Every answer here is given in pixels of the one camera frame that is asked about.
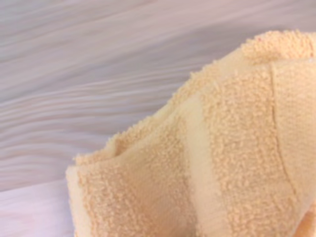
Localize yellow terry cloth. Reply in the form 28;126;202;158
65;29;316;237

